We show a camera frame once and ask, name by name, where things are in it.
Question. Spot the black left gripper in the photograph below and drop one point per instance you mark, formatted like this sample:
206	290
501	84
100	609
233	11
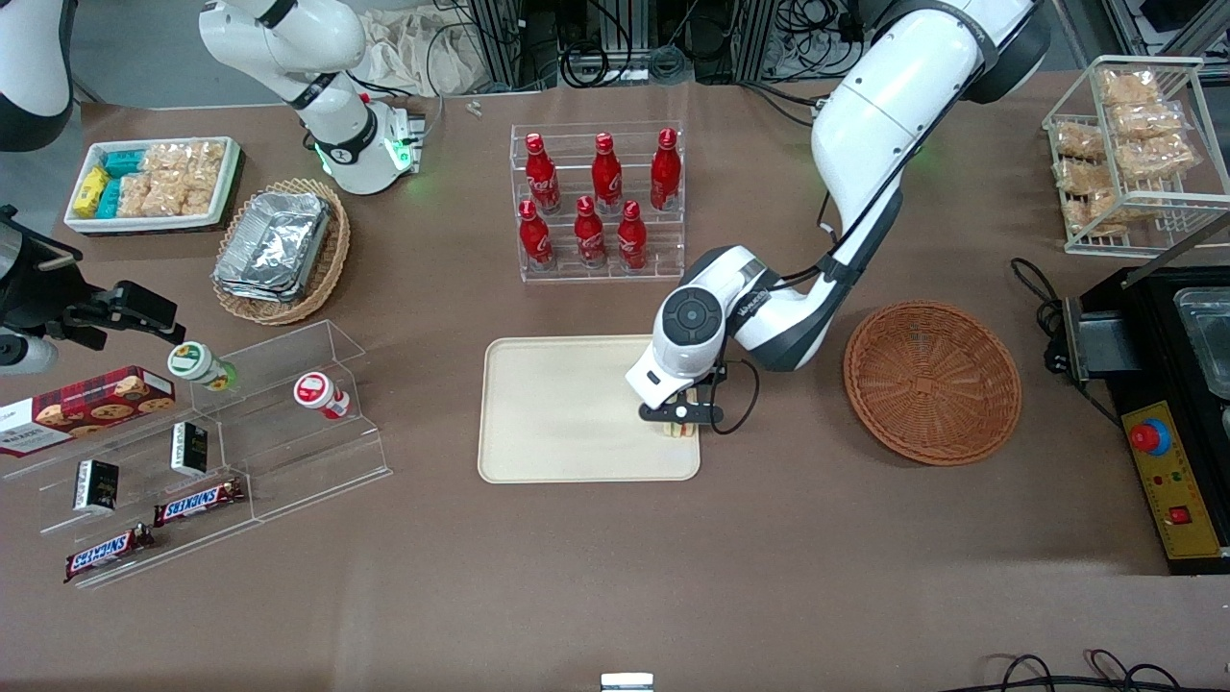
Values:
703	393

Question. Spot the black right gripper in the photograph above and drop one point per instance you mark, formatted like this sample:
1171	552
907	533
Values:
36	288

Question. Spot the triangular sandwich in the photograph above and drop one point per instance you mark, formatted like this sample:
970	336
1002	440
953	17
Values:
677	432

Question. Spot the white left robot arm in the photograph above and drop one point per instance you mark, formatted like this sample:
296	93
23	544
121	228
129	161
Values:
865	115

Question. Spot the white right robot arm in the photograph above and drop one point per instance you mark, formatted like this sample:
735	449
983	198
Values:
327	58

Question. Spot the white rectangular snack tray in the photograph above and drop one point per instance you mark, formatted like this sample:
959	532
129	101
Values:
144	224

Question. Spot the silver foil tray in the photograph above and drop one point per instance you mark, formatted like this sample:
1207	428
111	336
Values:
274	240
252	294

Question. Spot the beige plastic tray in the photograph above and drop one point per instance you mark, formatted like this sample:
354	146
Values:
567	408

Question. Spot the tan oval wicker basket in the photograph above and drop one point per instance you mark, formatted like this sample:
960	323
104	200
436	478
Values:
332	255

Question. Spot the brown round wicker basket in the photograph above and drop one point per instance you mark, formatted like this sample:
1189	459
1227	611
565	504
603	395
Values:
932	384

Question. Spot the green lid yogurt bottle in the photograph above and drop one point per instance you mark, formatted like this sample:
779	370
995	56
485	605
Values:
192	362

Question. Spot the red tartan cookie box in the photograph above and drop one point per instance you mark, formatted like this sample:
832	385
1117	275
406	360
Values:
86	408

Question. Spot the teal snack packet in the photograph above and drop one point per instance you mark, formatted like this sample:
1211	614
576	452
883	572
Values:
110	198
123	162

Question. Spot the clear rice cracker bag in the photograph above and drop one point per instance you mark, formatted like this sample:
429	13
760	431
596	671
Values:
134	196
207	165
165	159
164	195

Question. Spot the yellow snack packet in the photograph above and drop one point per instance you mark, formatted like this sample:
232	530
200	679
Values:
89	192

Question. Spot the small black box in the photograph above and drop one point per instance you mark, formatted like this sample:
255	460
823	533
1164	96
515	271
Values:
96	485
189	449

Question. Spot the clear acrylic bottle rack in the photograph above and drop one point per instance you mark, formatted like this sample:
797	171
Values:
663	231

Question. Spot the red cola bottle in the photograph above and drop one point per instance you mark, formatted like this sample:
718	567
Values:
535	240
631	240
665	178
590	238
542	178
606	178

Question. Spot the clear acrylic stepped shelf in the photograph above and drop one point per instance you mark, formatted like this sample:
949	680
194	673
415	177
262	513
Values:
144	500
298	461

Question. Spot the Snickers chocolate bar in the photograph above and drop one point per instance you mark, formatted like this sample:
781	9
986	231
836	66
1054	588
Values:
197	503
106	553

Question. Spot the red lid yogurt bottle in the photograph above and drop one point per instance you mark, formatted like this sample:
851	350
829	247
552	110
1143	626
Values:
315	389

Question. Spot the beige crumpled cloth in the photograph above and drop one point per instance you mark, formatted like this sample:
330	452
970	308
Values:
413	53

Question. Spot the grey metal plate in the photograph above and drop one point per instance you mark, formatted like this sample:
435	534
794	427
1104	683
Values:
1100	341

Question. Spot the fried snack bag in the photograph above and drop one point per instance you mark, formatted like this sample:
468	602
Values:
1095	211
1078	142
1129	86
1143	120
1084	176
1158	157

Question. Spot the red emergency stop button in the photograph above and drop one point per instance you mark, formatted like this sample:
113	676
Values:
1150	437

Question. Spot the black appliance housing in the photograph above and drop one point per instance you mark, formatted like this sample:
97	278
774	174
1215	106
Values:
1153	327

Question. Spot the yellow control panel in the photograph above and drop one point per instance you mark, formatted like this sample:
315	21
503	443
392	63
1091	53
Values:
1177	481

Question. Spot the grey metal bar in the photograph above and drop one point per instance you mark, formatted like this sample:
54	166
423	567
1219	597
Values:
1177	250

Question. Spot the clear metal-rimmed container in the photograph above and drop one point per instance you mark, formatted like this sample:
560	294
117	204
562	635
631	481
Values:
1209	336

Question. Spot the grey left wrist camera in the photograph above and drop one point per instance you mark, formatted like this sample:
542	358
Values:
673	415

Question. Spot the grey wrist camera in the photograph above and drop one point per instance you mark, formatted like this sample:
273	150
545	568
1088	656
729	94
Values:
673	415
24	354

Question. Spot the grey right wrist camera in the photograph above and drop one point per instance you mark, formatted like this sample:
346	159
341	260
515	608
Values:
24	354

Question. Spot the aluminium frame rack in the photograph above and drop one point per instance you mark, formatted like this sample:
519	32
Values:
500	38

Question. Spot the red rocker switch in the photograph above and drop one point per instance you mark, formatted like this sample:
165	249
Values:
1180	515

